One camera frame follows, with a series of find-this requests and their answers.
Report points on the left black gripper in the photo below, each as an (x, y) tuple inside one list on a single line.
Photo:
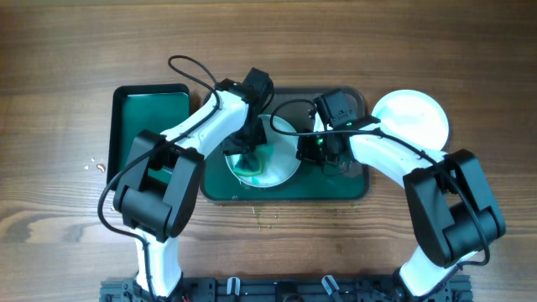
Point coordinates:
[(257, 137)]

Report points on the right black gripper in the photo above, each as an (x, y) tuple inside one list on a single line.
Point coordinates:
[(304, 150)]

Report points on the green yellow sponge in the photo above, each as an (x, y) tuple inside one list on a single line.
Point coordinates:
[(254, 163)]

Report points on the white plate stained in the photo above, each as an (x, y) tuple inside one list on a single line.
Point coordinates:
[(415, 116), (278, 157)]

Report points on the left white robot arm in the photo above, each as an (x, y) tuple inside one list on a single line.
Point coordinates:
[(157, 189)]

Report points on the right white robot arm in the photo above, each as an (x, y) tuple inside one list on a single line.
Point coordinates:
[(452, 207)]

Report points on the large dark serving tray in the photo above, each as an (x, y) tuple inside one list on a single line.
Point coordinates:
[(310, 182)]

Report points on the small green water tray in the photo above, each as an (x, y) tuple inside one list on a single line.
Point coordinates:
[(135, 108)]

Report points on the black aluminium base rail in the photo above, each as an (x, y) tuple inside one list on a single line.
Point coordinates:
[(367, 288)]

